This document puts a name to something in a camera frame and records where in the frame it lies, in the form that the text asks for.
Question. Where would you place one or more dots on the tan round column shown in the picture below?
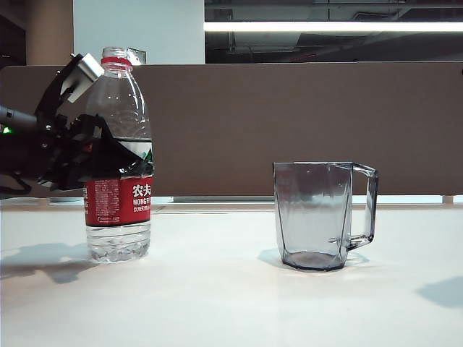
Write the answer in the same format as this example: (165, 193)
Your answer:
(48, 32)

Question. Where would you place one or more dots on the brown desk partition panel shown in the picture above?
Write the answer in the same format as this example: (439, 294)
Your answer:
(253, 126)

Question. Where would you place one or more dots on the grey transparent plastic mug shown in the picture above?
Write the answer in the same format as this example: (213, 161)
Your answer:
(311, 217)

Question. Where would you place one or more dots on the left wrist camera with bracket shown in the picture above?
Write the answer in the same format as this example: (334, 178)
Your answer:
(88, 67)

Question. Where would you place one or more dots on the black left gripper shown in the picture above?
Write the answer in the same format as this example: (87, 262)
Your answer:
(68, 152)

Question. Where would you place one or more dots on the tan partition bracket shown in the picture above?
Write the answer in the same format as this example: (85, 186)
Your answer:
(43, 202)
(448, 200)

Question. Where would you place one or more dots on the white ceiling light strip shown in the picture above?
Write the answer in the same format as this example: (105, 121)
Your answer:
(325, 26)

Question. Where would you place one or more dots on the clear red-label water bottle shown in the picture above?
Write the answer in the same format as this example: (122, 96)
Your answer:
(119, 206)

